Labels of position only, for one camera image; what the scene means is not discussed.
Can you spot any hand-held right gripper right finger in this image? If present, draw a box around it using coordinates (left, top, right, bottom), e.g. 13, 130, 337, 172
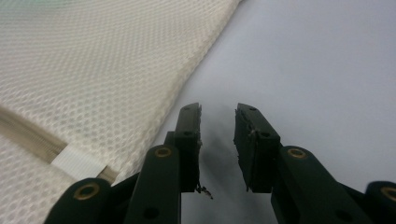
233, 103, 283, 193

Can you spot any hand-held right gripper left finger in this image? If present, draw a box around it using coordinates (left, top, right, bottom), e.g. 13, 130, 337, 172
163, 102, 203, 193

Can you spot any white mesh laundry bag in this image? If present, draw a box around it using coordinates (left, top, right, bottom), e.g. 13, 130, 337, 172
0, 0, 243, 224

